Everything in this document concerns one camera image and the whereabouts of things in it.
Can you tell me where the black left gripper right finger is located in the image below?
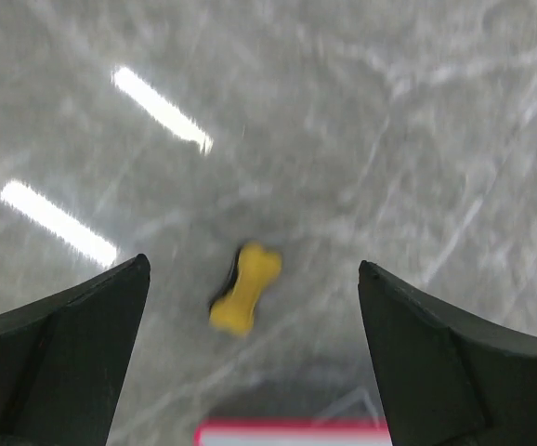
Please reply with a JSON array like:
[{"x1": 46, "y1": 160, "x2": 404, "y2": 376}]
[{"x1": 358, "y1": 261, "x2": 537, "y2": 445}]

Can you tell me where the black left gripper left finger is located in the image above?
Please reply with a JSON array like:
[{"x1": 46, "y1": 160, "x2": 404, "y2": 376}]
[{"x1": 0, "y1": 254, "x2": 151, "y2": 445}]

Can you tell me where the yellow bone-shaped eraser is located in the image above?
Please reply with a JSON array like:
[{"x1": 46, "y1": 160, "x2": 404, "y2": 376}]
[{"x1": 209, "y1": 241, "x2": 282, "y2": 336}]

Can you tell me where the red-framed whiteboard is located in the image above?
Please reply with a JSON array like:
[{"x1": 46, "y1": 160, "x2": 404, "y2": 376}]
[{"x1": 192, "y1": 419, "x2": 392, "y2": 445}]

